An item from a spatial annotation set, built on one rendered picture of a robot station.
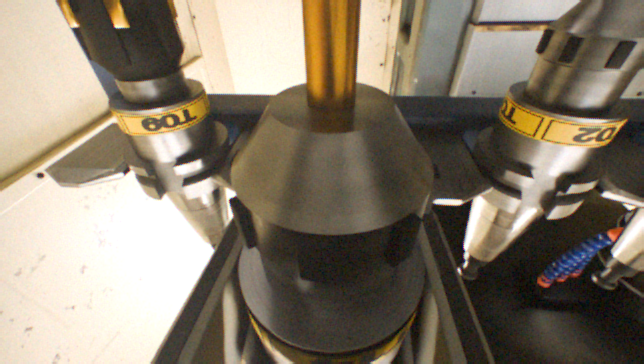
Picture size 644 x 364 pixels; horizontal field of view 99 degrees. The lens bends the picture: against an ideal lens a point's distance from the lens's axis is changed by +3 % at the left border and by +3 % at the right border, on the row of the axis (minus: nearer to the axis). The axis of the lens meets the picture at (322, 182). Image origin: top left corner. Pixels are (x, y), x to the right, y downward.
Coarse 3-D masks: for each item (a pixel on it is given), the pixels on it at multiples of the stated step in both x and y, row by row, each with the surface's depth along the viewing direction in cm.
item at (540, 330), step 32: (448, 224) 59; (544, 224) 59; (576, 224) 58; (608, 224) 58; (512, 256) 53; (544, 256) 52; (480, 288) 48; (512, 288) 48; (480, 320) 44; (512, 320) 44; (544, 320) 43; (576, 320) 43; (608, 320) 43; (512, 352) 40; (544, 352) 40; (576, 352) 40; (608, 352) 40; (640, 352) 40
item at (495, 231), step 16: (480, 208) 18; (496, 208) 17; (528, 208) 16; (480, 224) 19; (496, 224) 18; (512, 224) 17; (528, 224) 17; (464, 240) 22; (480, 240) 20; (496, 240) 19; (512, 240) 19; (480, 256) 21; (496, 256) 20
